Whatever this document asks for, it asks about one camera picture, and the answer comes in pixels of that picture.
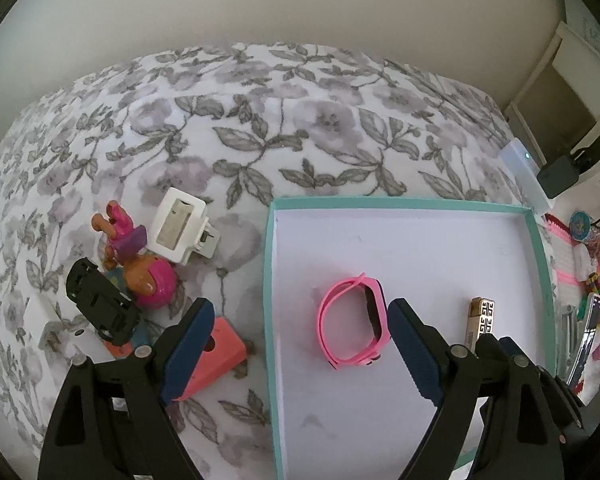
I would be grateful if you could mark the gold patterned lighter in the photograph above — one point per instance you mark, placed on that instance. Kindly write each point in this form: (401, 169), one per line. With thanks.
(481, 317)

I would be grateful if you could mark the white device with green light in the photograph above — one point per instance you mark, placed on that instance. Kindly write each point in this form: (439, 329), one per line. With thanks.
(522, 170)

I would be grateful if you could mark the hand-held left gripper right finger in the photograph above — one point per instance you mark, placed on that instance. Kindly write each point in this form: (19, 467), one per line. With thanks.
(415, 355)

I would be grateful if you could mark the pink brown toy figure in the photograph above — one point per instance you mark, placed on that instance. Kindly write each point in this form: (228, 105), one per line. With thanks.
(152, 280)

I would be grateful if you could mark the coral plastic block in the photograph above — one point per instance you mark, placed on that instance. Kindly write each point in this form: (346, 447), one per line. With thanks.
(225, 355)

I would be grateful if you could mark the pink wrist watch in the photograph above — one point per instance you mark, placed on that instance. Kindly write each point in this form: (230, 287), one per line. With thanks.
(374, 317)

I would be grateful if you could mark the white hair claw clip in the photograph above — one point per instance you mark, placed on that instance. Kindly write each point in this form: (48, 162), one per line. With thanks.
(172, 225)

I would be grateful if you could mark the black power adapter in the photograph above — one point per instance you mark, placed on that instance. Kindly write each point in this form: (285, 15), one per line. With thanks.
(557, 175)

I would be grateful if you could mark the white shelf unit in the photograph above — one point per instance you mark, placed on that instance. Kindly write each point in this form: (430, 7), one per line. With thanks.
(575, 40)

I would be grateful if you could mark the black toy car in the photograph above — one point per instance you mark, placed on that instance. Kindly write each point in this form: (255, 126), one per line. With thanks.
(100, 300)

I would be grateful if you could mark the metal nail clipper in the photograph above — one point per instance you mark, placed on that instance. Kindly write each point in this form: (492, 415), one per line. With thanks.
(586, 340)

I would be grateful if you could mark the teal shallow box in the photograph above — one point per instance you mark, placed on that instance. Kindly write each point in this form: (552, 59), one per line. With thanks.
(430, 250)

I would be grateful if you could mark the white plug adapter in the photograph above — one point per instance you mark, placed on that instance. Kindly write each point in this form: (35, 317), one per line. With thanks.
(50, 337)

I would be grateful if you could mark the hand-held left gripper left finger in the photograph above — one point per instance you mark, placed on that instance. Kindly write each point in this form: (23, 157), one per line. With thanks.
(187, 350)

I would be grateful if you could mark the grey floral blanket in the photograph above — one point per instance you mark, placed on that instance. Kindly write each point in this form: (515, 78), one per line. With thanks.
(260, 120)

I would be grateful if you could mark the round blue badge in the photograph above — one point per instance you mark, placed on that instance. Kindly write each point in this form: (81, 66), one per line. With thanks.
(580, 223)

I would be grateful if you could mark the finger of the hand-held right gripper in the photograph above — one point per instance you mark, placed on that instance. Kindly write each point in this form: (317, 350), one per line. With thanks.
(507, 346)

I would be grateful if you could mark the clutter of colourful trinkets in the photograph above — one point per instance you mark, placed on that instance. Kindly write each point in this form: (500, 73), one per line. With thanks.
(562, 240)

